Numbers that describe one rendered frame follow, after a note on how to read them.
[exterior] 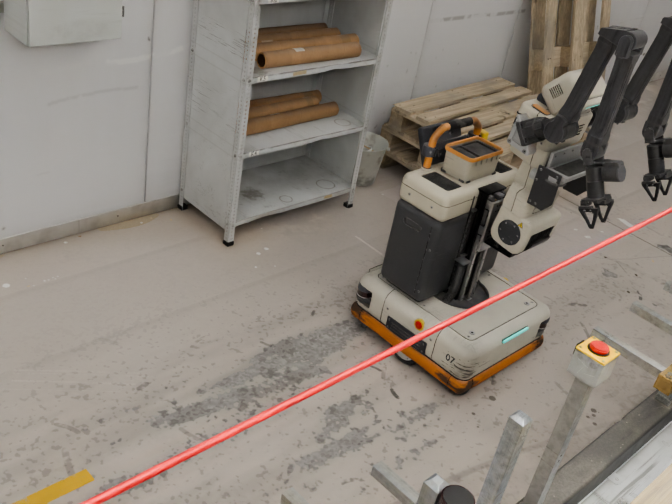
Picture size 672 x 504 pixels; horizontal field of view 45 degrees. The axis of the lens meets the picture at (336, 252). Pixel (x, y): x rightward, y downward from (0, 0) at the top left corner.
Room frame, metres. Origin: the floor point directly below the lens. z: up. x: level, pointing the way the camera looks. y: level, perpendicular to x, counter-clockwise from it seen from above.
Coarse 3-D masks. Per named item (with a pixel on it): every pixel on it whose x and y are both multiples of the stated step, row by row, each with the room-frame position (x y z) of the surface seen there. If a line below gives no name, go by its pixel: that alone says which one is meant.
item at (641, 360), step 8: (600, 328) 2.11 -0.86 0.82; (600, 336) 2.08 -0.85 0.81; (608, 336) 2.08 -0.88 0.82; (608, 344) 2.06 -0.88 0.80; (616, 344) 2.05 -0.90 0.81; (624, 344) 2.05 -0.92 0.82; (624, 352) 2.03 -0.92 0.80; (632, 352) 2.02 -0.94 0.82; (640, 352) 2.03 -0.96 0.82; (632, 360) 2.01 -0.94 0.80; (640, 360) 1.99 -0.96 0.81; (648, 360) 1.99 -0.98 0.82; (648, 368) 1.97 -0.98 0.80; (656, 368) 1.96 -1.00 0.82; (664, 368) 1.97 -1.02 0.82; (656, 376) 1.95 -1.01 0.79
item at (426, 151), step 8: (448, 120) 3.29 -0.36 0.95; (424, 128) 3.14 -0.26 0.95; (432, 128) 3.17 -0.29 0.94; (424, 136) 3.12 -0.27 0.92; (448, 136) 3.22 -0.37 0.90; (456, 136) 3.27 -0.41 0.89; (464, 136) 3.27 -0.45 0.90; (472, 136) 3.26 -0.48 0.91; (480, 136) 3.27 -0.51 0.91; (424, 144) 3.05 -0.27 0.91; (440, 144) 3.14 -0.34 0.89; (424, 152) 3.04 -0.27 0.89; (432, 152) 3.03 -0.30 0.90; (440, 152) 3.16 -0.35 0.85; (432, 160) 3.12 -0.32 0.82; (440, 160) 3.16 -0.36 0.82
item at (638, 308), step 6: (636, 306) 2.28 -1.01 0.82; (642, 306) 2.29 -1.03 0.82; (636, 312) 2.28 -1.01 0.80; (642, 312) 2.27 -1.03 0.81; (648, 312) 2.26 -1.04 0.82; (654, 312) 2.26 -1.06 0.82; (648, 318) 2.25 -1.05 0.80; (654, 318) 2.24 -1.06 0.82; (660, 318) 2.23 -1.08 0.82; (666, 318) 2.24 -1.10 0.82; (654, 324) 2.23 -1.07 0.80; (660, 324) 2.22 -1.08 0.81; (666, 324) 2.21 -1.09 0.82; (666, 330) 2.21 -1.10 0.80
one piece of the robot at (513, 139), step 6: (522, 114) 2.74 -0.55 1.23; (516, 120) 2.73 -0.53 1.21; (522, 120) 2.73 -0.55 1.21; (510, 132) 2.73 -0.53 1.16; (516, 132) 2.72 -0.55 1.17; (510, 138) 2.73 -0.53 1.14; (516, 138) 2.72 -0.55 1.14; (510, 144) 2.73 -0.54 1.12; (516, 144) 2.71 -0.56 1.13; (534, 144) 2.72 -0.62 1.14; (522, 150) 2.69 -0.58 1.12; (528, 150) 2.68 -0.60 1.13; (534, 150) 2.70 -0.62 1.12
